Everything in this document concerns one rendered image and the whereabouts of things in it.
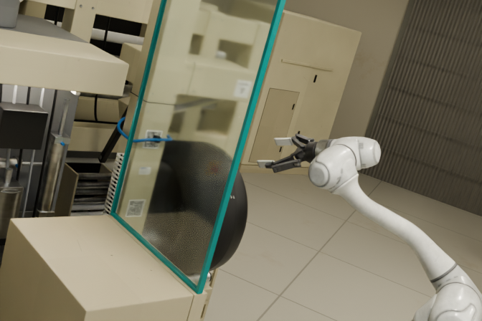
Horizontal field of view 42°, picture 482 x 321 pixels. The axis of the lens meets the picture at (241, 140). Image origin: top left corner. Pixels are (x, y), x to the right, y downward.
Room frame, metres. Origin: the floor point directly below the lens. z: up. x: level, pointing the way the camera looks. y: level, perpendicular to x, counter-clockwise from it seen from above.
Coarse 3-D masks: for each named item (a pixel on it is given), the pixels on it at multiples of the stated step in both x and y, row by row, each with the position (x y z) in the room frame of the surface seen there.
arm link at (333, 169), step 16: (320, 160) 1.85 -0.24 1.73; (336, 160) 1.85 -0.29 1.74; (352, 160) 1.91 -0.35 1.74; (320, 176) 1.83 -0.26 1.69; (336, 176) 1.83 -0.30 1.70; (352, 176) 1.86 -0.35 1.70; (336, 192) 1.86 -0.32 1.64; (352, 192) 1.86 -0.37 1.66; (368, 208) 1.86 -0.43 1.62; (384, 208) 1.89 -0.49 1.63; (384, 224) 1.88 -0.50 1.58; (400, 224) 1.89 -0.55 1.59; (416, 240) 1.91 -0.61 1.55; (432, 240) 1.93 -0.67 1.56; (432, 256) 1.89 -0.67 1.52; (448, 256) 1.91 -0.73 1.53; (432, 272) 1.88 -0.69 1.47; (448, 272) 1.86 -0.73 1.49
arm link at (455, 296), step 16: (448, 288) 1.77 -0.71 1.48; (464, 288) 1.76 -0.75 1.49; (432, 304) 1.71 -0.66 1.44; (448, 304) 1.67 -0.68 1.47; (464, 304) 1.67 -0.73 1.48; (480, 304) 1.74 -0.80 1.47; (416, 320) 1.73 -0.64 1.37; (432, 320) 1.66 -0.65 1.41; (448, 320) 1.63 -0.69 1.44; (464, 320) 1.63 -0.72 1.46; (480, 320) 1.68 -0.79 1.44
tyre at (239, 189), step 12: (240, 180) 2.56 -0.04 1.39; (240, 192) 2.52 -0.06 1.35; (228, 204) 2.45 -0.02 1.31; (240, 204) 2.49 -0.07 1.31; (228, 216) 2.44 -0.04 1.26; (240, 216) 2.48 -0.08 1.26; (228, 228) 2.43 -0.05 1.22; (240, 228) 2.48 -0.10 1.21; (228, 240) 2.44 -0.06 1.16; (240, 240) 2.50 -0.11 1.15; (216, 252) 2.43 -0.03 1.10; (228, 252) 2.47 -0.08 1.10; (216, 264) 2.49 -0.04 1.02
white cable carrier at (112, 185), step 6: (120, 156) 2.31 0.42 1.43; (120, 162) 2.30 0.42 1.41; (114, 168) 2.33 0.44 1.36; (114, 174) 2.32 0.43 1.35; (114, 180) 2.31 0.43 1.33; (114, 186) 2.33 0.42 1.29; (108, 192) 2.33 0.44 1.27; (114, 192) 2.29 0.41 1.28; (108, 198) 2.32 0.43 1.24; (108, 204) 2.33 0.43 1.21; (108, 210) 2.31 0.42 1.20
